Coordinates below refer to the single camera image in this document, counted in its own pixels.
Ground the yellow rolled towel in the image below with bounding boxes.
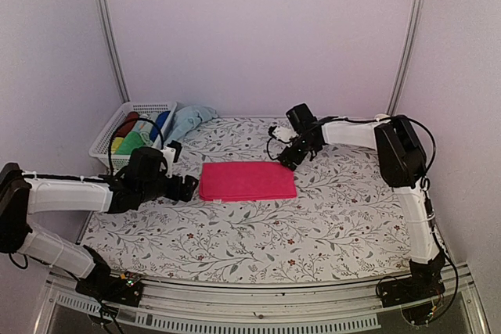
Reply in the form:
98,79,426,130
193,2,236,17
109,137,124,154

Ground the front aluminium rail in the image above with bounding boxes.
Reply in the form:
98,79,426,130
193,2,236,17
34,264,489,333

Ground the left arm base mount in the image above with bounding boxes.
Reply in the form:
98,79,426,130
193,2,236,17
75,271,144,307

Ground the left black cable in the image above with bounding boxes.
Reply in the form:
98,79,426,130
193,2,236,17
107,116,164,177

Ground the right aluminium post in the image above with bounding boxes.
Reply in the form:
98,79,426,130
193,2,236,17
387,0,424,115

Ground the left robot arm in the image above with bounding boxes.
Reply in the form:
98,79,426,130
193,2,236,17
1,145,199,298

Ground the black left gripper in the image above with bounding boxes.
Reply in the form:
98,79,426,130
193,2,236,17
139,174,199,203

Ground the pink towel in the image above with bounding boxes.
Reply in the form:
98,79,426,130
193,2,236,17
199,161,297,202

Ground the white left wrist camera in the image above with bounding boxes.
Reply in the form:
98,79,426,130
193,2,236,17
161,141,182,178

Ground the green rolled towel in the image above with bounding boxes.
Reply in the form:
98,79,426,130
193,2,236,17
114,131,153,156

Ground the cream mug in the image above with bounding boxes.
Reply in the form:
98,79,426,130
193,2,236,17
374,113,391,122

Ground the aluminium post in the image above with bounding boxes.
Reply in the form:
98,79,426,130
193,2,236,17
96,0,130,102
387,0,424,115

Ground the white plastic basket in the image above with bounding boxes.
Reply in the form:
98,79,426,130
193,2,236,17
88,102,177,171

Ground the teal patterned rolled towel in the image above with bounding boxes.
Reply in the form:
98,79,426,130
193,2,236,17
132,117,155,145

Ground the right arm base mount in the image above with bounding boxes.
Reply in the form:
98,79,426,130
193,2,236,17
375,275,445,307

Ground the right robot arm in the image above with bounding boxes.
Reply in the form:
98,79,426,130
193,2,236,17
269,103,445,300

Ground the light blue towel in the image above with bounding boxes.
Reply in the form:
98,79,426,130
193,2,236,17
166,105,218,143

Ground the left aluminium post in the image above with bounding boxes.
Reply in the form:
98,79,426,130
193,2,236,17
96,0,130,102

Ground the dark red rolled towel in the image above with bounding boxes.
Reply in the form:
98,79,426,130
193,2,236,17
115,111,139,138

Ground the blue rolled towel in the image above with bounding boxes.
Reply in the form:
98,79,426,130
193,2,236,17
150,111,170,138

